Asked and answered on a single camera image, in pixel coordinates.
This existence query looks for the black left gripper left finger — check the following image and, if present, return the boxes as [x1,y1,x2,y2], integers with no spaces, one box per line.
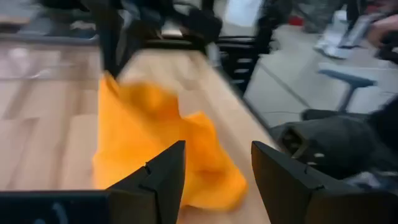
[106,139,187,224]

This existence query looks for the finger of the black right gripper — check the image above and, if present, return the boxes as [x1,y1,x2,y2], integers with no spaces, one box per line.
[99,42,113,78]
[111,42,123,78]

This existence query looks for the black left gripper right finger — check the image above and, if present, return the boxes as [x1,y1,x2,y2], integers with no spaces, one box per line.
[251,140,357,224]

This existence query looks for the orange microfiber towel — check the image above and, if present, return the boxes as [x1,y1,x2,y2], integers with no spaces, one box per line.
[92,73,249,212]

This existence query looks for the clear plastic bin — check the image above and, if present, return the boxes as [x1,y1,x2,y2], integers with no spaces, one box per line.
[0,30,103,82]

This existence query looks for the dark grey bag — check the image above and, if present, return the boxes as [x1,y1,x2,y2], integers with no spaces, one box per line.
[270,114,398,187]

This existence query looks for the grey stool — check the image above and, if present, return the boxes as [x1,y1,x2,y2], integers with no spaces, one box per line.
[301,68,379,122]

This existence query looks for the black slotted rack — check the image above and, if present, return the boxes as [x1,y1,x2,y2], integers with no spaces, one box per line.
[217,35,259,91]

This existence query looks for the person's hand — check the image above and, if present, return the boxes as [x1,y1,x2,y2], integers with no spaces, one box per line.
[366,14,398,47]

